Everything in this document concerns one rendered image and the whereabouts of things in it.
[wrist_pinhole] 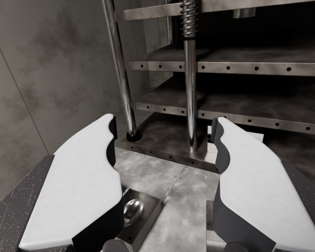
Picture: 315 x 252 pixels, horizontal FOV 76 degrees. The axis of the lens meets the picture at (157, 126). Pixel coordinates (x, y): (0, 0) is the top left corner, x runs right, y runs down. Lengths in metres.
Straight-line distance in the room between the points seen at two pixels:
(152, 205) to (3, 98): 2.04
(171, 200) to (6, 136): 2.02
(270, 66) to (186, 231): 0.73
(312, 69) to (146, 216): 0.83
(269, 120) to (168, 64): 0.55
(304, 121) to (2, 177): 2.62
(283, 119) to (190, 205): 0.56
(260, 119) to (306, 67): 0.27
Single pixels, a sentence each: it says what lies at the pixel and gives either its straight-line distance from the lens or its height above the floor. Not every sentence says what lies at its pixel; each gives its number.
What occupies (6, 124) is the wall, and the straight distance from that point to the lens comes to 2.58.
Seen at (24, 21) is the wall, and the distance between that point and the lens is 2.73.
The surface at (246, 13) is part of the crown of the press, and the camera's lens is 1.21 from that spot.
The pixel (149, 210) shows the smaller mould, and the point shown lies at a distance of 0.83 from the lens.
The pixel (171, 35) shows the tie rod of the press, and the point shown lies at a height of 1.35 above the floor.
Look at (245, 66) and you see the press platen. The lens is 0.98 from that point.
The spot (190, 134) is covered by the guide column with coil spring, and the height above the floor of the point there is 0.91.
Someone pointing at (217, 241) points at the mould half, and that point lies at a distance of 0.75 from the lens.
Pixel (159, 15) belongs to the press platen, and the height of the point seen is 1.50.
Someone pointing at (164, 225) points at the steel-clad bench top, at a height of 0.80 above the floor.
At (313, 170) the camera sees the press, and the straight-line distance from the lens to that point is 1.23.
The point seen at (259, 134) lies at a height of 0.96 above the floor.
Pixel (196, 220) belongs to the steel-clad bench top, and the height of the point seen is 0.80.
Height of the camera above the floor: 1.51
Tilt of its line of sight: 29 degrees down
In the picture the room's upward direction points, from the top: 7 degrees counter-clockwise
